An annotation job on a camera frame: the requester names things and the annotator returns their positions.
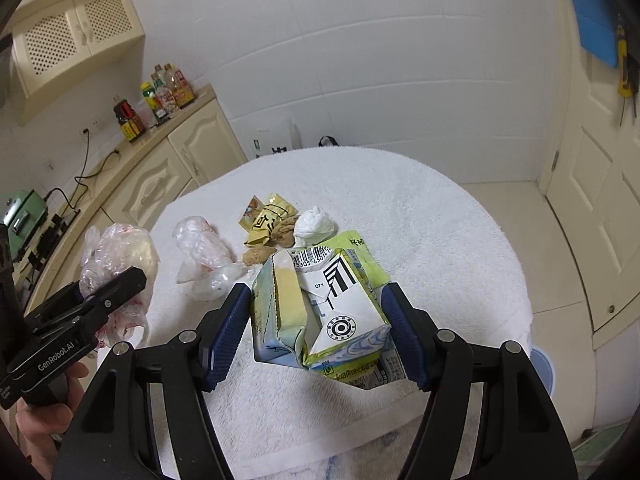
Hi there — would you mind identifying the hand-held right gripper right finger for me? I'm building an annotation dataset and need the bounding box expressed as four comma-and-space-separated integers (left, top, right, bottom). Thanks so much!
382, 282, 581, 480

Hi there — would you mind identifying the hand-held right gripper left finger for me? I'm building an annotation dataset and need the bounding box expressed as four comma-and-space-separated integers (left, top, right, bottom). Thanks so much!
50, 282, 251, 480

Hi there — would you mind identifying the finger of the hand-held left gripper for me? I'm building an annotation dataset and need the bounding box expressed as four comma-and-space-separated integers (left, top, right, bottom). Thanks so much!
22, 280, 88, 332
27, 266, 148, 347

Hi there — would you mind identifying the green white drink carton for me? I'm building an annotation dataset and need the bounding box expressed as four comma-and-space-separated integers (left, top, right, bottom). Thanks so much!
250, 230, 393, 392

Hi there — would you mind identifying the blue plastic bin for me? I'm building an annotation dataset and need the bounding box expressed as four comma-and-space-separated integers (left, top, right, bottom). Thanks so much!
530, 347, 556, 396

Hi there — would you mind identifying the person's left hand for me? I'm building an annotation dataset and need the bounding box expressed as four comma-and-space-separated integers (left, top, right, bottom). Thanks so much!
14, 362, 90, 443

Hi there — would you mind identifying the black stove grate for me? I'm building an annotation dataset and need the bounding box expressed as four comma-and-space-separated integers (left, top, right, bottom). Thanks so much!
27, 207, 83, 271

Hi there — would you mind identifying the brown shell piece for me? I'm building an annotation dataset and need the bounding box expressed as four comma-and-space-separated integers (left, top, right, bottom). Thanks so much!
267, 215, 301, 250
242, 245, 275, 266

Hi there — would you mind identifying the green kitchen appliance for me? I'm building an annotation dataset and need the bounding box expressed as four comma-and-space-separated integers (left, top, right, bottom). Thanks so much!
0, 189, 47, 261

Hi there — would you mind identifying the white towel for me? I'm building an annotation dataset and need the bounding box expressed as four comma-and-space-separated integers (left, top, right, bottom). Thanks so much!
97, 146, 533, 480

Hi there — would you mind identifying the yellow snack wrapper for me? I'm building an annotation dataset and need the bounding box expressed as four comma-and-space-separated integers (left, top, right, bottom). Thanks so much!
245, 192, 301, 247

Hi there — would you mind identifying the blue floral tablecloth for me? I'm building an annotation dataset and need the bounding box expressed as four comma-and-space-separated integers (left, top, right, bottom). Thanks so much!
227, 435, 416, 480

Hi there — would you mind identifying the crumpled white tissue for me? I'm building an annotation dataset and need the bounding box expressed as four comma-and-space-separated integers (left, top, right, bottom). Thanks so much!
292, 206, 342, 250

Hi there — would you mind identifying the cream kitchen base cabinet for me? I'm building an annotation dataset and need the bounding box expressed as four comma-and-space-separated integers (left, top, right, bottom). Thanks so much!
15, 84, 248, 311

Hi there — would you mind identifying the yellow cap bottle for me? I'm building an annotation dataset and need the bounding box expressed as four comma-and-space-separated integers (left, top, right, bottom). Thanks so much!
140, 81, 168, 125

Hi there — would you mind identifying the group of condiment bottles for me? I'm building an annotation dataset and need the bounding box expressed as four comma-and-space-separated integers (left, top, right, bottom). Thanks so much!
151, 64, 180, 118

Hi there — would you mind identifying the red label oil bottle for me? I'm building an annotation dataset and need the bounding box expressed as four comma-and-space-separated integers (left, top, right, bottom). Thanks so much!
164, 63, 195, 110

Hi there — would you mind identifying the cream framed glass door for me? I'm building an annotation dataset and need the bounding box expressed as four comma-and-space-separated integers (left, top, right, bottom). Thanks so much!
570, 420, 633, 478

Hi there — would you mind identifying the cream panel door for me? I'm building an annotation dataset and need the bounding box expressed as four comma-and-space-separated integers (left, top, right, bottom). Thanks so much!
537, 0, 640, 351

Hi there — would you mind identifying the cream lattice door cabinet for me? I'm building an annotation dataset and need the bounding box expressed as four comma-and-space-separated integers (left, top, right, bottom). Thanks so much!
10, 0, 146, 126

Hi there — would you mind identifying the grey apron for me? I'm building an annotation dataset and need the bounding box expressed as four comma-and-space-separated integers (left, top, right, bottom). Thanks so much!
614, 12, 640, 126

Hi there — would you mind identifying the blue apron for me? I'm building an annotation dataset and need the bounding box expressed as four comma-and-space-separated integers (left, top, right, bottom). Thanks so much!
560, 0, 618, 67

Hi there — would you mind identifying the black power cable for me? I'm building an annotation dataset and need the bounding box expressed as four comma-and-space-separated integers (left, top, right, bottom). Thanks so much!
45, 130, 123, 211

